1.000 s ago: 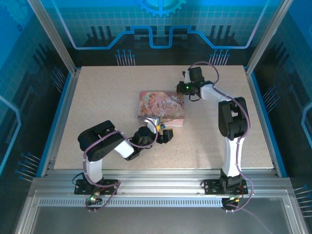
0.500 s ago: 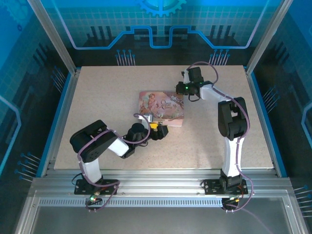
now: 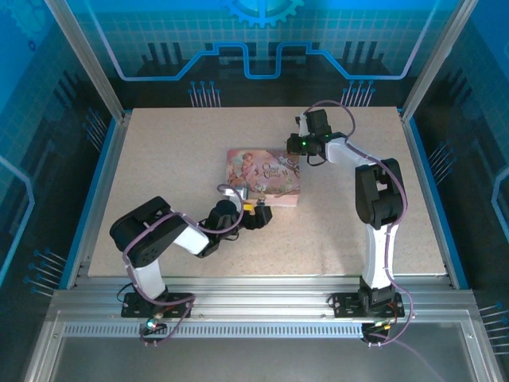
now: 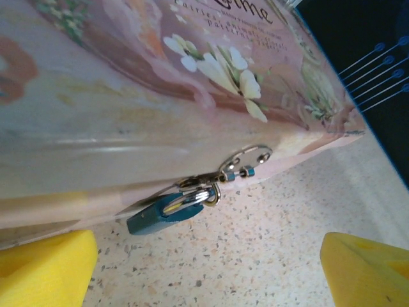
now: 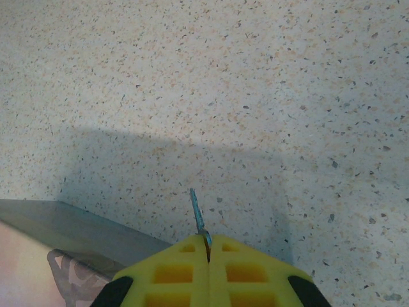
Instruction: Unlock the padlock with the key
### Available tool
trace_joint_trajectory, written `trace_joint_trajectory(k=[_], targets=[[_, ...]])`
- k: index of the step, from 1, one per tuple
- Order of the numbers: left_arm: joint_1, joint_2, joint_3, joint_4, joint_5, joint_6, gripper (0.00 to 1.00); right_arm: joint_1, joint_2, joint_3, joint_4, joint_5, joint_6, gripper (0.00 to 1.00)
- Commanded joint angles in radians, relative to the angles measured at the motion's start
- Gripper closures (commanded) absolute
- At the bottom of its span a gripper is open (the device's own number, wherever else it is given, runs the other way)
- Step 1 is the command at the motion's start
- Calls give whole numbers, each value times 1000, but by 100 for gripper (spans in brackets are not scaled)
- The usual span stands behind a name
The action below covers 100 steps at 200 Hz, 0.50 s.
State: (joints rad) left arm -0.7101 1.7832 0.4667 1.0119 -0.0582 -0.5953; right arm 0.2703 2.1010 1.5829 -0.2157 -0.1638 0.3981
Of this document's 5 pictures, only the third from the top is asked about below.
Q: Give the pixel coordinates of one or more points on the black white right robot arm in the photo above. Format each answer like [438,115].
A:
[378,254]

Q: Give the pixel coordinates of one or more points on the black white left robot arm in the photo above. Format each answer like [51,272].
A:
[147,278]

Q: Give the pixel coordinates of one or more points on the pink illustrated book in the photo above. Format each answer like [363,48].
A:
[270,175]

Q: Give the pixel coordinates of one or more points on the aluminium front beam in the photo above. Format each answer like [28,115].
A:
[258,296]

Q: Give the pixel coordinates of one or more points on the grey metal front tray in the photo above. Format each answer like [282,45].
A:
[258,362]

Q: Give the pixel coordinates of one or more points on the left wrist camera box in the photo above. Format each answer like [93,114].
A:
[234,193]

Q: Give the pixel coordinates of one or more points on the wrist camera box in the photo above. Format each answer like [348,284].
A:
[303,124]
[234,193]

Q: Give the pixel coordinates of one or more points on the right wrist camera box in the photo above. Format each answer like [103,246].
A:
[303,124]

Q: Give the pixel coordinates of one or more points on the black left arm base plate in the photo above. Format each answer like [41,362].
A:
[179,304]

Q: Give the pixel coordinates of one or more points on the aluminium table side rail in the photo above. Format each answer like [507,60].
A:
[427,199]
[101,199]

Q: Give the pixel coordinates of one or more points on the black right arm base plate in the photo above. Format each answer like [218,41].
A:
[346,304]

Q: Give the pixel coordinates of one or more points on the aluminium frame post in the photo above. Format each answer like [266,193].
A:
[437,55]
[87,59]

